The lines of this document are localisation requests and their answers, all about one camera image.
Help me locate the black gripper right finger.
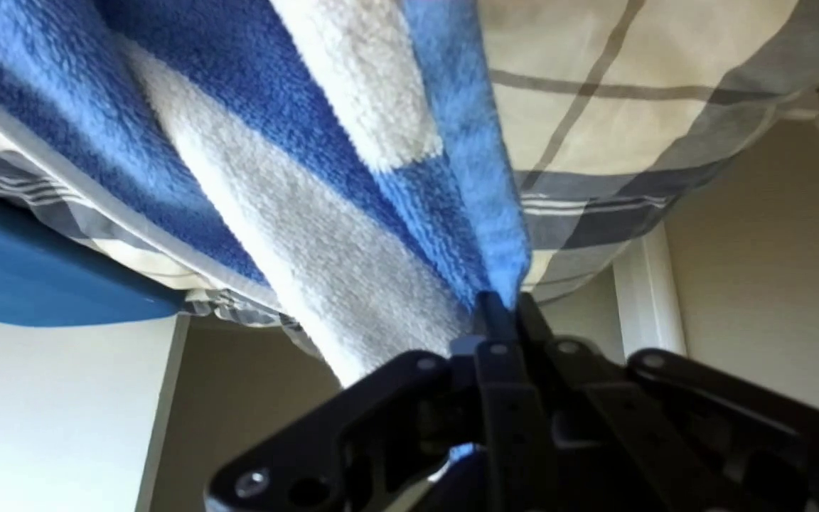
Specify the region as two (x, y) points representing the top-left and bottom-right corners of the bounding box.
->
(511, 286), (819, 512)

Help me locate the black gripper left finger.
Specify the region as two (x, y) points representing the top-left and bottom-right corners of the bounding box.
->
(206, 286), (527, 512)

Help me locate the white and blue striped towel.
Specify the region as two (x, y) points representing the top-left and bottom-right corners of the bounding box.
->
(0, 0), (538, 390)

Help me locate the white closet door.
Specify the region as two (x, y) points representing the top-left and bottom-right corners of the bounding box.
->
(0, 310), (191, 512)

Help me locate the plaid bed comforter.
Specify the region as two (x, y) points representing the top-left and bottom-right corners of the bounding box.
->
(0, 0), (819, 332)

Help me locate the flat blue padded board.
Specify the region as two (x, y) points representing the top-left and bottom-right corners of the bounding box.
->
(0, 182), (191, 330)

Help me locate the white door frame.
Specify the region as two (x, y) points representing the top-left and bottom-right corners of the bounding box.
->
(608, 224), (689, 362)

